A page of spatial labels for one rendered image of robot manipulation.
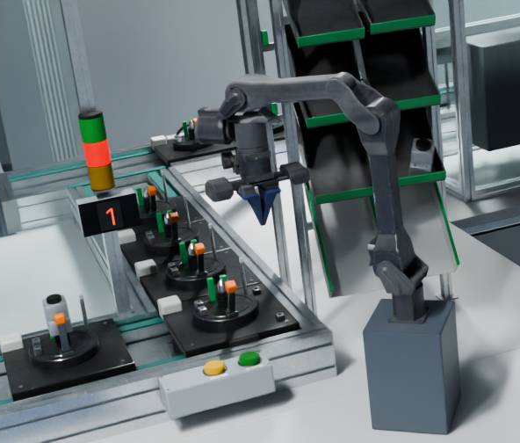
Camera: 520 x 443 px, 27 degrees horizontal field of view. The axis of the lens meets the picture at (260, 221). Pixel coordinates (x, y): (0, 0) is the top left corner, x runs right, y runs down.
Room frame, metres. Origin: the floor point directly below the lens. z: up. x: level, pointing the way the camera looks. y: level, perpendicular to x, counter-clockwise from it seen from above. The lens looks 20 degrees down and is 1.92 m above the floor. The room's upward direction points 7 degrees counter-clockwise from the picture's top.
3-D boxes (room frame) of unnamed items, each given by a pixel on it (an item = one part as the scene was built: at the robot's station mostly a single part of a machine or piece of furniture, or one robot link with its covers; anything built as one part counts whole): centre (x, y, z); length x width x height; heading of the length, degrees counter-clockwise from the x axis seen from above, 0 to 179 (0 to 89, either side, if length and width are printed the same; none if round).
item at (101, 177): (2.17, 0.31, 1.29); 0.05 x 0.05 x 0.05
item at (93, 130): (2.17, 0.31, 1.39); 0.05 x 0.05 x 0.05
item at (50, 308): (2.03, 0.43, 1.06); 0.08 x 0.04 x 0.07; 16
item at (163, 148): (3.47, 0.18, 1.01); 0.24 x 0.24 x 0.13; 15
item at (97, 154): (2.17, 0.31, 1.34); 0.05 x 0.05 x 0.05
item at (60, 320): (1.98, 0.41, 1.04); 0.04 x 0.02 x 0.08; 15
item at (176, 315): (2.10, 0.10, 1.01); 0.24 x 0.24 x 0.13; 15
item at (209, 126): (1.95, 0.03, 1.43); 0.12 x 0.08 x 0.11; 61
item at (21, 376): (2.02, 0.42, 0.96); 0.24 x 0.24 x 0.02; 15
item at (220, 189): (1.93, 0.00, 1.33); 0.19 x 0.06 x 0.08; 105
